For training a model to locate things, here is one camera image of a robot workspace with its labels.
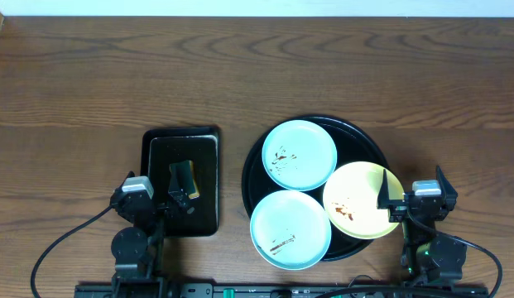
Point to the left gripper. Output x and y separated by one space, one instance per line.
156 208

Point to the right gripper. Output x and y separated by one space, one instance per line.
416 205

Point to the green yellow sponge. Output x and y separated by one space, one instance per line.
187 178

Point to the yellow plate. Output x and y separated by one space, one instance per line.
350 199

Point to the light blue plate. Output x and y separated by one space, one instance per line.
290 230
299 155

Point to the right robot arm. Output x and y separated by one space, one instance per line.
431 258

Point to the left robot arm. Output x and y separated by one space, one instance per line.
138 250

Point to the black rectangular tray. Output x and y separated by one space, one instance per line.
164 146

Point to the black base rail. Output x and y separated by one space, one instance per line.
206 290

